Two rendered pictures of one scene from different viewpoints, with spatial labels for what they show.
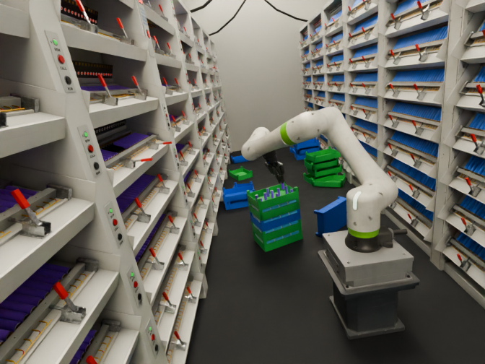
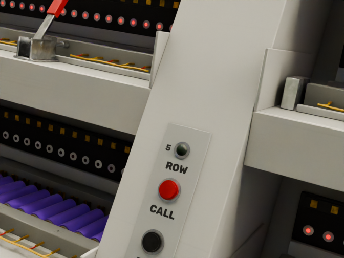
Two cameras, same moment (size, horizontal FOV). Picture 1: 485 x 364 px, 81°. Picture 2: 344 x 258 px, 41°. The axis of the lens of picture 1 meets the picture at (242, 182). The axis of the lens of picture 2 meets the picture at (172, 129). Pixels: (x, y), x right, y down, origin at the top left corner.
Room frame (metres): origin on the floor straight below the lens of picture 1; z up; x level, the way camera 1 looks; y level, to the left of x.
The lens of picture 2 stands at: (1.51, -0.05, 1.02)
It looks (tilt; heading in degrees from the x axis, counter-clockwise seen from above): 8 degrees up; 112
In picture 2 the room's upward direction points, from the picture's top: 18 degrees clockwise
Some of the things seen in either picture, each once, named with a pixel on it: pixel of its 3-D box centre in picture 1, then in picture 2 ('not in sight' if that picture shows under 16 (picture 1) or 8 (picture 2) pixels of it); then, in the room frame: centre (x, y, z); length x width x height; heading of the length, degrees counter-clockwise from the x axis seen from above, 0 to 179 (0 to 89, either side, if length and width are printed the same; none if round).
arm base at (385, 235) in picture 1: (376, 235); not in sight; (1.06, -0.53, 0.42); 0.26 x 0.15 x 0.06; 85
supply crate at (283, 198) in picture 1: (272, 193); not in sight; (1.84, -0.19, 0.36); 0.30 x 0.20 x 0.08; 109
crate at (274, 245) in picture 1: (276, 234); not in sight; (1.84, -0.19, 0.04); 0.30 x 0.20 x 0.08; 109
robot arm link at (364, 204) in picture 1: (364, 209); not in sight; (1.07, -0.49, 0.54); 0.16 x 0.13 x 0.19; 128
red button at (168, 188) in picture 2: not in sight; (169, 190); (1.39, 0.30, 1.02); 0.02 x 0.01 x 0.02; 177
